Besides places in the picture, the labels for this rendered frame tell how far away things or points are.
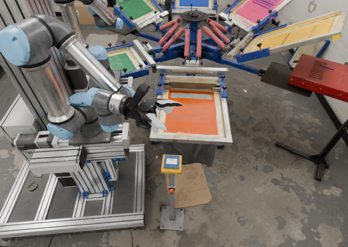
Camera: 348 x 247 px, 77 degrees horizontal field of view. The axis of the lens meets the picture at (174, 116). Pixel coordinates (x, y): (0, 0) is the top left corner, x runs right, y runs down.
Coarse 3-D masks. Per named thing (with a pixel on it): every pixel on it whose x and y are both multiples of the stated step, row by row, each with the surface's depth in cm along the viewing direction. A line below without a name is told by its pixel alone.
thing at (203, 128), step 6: (192, 102) 189; (198, 102) 189; (204, 102) 189; (210, 102) 189; (210, 108) 183; (210, 114) 178; (210, 120) 174; (192, 126) 169; (198, 126) 169; (204, 126) 169; (210, 126) 169; (216, 126) 169; (192, 132) 165; (198, 132) 165; (204, 132) 165; (210, 132) 165; (216, 132) 165
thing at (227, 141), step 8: (184, 80) 210; (192, 80) 210; (200, 80) 209; (208, 80) 209; (216, 80) 208; (160, 96) 189; (224, 104) 182; (224, 112) 175; (224, 120) 169; (224, 128) 166; (152, 136) 157; (160, 136) 157; (168, 136) 157; (176, 136) 157; (184, 136) 157; (192, 136) 157; (224, 144) 156
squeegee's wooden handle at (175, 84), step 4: (172, 80) 194; (176, 80) 194; (180, 80) 194; (172, 84) 195; (176, 84) 194; (180, 84) 194; (184, 84) 194; (188, 84) 193; (192, 84) 193; (196, 84) 193; (200, 84) 192; (204, 84) 192; (208, 84) 192; (212, 84) 192; (188, 88) 196; (192, 88) 196; (196, 88) 196; (200, 88) 195; (204, 88) 195; (208, 88) 195; (212, 88) 194
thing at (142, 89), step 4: (140, 84) 73; (144, 84) 73; (140, 88) 71; (144, 88) 72; (148, 88) 73; (136, 92) 72; (140, 92) 71; (144, 92) 72; (136, 96) 73; (140, 96) 72; (132, 100) 75; (136, 100) 74; (128, 104) 77; (132, 104) 76; (136, 104) 76; (132, 108) 77
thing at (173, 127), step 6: (174, 90) 201; (180, 90) 201; (168, 96) 194; (180, 102) 189; (186, 102) 189; (168, 114) 178; (168, 120) 174; (168, 126) 169; (174, 126) 169; (180, 126) 169; (186, 126) 169; (168, 132) 165; (174, 132) 165; (186, 132) 165
